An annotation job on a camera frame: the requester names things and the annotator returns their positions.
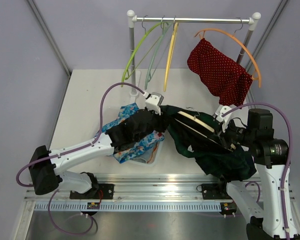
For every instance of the metal clothes rack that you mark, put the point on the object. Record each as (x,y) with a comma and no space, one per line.
(129,72)

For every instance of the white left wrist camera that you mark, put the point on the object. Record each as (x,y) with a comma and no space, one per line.
(153,102)

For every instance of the orange floral white skirt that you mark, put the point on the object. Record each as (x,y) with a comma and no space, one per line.
(152,155)

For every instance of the white plastic mesh basket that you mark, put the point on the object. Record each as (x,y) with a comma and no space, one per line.
(143,153)

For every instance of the cream plastic hanger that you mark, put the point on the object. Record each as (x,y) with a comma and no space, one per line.
(196,120)

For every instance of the blue floral skirt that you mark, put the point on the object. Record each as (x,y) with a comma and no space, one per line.
(124,112)

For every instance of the orange plastic hanger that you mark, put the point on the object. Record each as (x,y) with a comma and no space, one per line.
(252,22)

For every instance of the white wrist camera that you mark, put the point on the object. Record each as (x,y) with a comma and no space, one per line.
(220,116)
(153,102)

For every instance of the pale green plastic hanger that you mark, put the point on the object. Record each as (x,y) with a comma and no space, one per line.
(149,75)

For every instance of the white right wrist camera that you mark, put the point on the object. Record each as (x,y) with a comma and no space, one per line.
(220,116)

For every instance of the yellow plastic hanger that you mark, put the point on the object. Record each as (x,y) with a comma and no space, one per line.
(170,55)

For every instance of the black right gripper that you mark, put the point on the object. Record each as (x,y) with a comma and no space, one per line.
(223,136)

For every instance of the red polka dot skirt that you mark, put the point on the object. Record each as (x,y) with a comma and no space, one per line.
(223,77)

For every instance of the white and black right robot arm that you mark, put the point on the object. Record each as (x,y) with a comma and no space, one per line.
(272,158)

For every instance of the aluminium mounting rail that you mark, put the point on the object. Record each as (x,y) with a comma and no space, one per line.
(164,193)

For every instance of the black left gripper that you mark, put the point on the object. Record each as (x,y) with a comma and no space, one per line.
(162,121)

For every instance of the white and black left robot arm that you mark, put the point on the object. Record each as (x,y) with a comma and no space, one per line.
(49,170)

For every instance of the dark green plaid skirt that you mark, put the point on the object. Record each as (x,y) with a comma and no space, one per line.
(195,141)

